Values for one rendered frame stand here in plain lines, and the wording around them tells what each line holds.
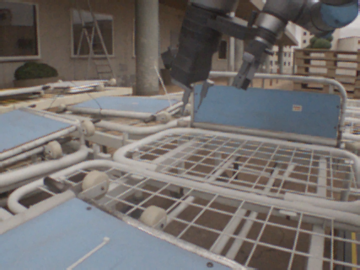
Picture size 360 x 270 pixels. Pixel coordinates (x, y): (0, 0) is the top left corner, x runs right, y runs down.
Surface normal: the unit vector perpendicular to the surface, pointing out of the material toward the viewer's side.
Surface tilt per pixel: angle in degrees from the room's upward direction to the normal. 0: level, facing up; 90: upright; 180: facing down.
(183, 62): 78
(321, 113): 90
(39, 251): 5
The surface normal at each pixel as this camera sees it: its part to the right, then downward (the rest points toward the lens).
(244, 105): -0.49, 0.23
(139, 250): 0.07, -0.95
